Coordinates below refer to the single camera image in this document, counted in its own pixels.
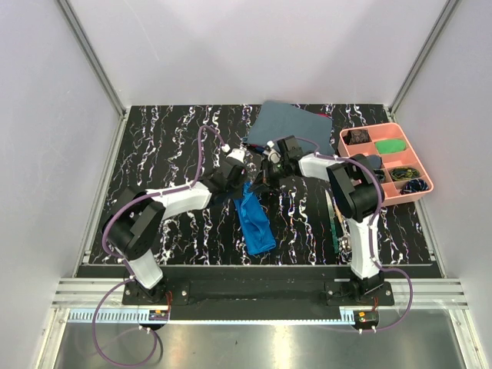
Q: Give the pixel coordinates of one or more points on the grey folded napkin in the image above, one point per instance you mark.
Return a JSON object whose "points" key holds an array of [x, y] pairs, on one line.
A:
{"points": [[278, 119]]}

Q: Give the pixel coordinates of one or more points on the grey item in tray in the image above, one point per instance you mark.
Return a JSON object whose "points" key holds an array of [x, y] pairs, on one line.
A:
{"points": [[375, 162]]}

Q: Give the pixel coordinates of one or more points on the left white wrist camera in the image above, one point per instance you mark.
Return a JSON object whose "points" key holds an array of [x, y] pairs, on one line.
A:
{"points": [[237, 154]]}

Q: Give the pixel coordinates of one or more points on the blue patterned item in tray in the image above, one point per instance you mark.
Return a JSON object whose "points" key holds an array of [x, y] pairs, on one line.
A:
{"points": [[415, 186]]}

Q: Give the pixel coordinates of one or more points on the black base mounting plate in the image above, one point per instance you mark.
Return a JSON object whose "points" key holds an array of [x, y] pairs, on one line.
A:
{"points": [[252, 294]]}

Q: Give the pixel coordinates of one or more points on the pink divided tray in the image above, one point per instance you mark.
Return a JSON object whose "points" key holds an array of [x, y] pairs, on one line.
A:
{"points": [[407, 158]]}

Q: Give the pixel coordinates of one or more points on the dark patterned item in tray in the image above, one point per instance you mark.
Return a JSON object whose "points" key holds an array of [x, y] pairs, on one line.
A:
{"points": [[357, 137]]}

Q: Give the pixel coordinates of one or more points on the dark multicolour item in tray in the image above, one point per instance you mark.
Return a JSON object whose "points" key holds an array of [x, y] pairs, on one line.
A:
{"points": [[380, 175]]}

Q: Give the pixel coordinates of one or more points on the blue cloth napkin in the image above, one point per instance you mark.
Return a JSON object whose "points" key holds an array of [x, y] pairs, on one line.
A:
{"points": [[254, 223]]}

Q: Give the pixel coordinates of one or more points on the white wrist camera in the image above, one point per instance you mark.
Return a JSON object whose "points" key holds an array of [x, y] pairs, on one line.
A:
{"points": [[272, 155], [237, 154]]}

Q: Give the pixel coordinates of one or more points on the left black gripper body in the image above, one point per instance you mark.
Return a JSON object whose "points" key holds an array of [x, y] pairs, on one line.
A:
{"points": [[235, 189]]}

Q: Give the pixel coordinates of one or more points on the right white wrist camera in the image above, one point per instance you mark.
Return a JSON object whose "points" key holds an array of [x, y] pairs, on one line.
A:
{"points": [[272, 155]]}

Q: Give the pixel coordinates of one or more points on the aluminium frame rail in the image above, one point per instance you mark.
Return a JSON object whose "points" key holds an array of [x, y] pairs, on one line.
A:
{"points": [[87, 49]]}

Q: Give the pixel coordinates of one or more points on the yellow green item in tray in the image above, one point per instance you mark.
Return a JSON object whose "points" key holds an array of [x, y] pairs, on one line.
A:
{"points": [[404, 174]]}

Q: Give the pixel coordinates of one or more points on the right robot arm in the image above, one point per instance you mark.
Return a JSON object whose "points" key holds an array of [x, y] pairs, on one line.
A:
{"points": [[357, 194]]}

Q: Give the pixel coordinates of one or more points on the knife with green handle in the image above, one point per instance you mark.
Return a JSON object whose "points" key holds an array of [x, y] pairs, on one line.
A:
{"points": [[332, 222]]}

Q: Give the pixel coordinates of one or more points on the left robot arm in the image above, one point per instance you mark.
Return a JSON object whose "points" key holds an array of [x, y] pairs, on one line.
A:
{"points": [[136, 217]]}

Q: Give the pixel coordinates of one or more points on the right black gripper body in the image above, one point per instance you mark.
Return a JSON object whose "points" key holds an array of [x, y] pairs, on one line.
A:
{"points": [[274, 173]]}

